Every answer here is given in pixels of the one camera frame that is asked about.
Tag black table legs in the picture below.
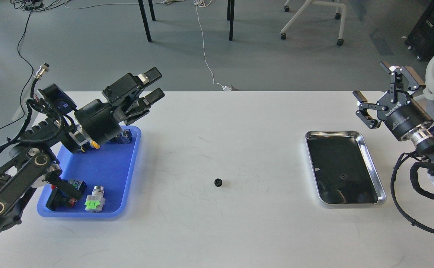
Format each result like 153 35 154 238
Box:
137 0 235 42

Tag white wheeled chair base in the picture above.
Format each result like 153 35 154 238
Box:
279 0 348 47

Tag black red switch block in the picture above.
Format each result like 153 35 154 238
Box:
45 188 76 211

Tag black cabinet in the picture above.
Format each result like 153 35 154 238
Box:
405 0 434 61

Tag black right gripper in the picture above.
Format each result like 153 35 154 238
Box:
353 61 434 141

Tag yellow push button switch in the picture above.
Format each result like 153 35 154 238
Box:
79 140 100 154

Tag black cable on floor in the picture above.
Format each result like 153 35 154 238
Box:
0 0 67 172

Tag green push button switch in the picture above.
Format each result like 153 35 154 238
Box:
114 129 133 144

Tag blue plastic tray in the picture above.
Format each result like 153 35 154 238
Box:
36 126 141 218

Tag silver metal tray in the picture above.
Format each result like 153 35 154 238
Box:
305 130 386 207

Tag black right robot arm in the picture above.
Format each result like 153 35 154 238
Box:
353 62 434 234

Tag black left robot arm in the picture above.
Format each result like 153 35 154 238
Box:
0 64 165 233

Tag grey switch with green block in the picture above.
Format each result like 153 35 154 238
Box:
84 185 105 213

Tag white cable on floor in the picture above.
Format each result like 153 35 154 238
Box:
64 0 231 91

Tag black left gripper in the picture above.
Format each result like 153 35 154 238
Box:
75 67 165 144

